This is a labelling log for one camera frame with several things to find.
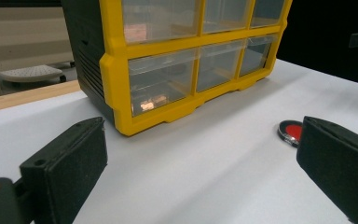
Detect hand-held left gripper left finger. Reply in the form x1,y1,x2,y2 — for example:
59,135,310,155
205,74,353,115
19,116,109,224

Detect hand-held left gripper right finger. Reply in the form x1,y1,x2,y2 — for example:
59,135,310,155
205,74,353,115
296,116,358,224

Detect red disc with black rim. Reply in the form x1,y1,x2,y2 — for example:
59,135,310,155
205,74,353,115
277,119,304,148

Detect light wooden board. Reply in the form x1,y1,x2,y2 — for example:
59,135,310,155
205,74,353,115
0,79,82,115

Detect white round perforated platform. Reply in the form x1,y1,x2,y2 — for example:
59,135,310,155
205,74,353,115
0,64,67,84

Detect yellow and black drawer cabinet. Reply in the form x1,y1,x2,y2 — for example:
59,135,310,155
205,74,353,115
60,0,294,137

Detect copper-coloured small parts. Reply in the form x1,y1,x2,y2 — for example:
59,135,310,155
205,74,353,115
139,94,170,113

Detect set of clear plastic drawers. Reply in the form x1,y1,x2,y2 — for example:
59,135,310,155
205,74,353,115
120,0,285,118

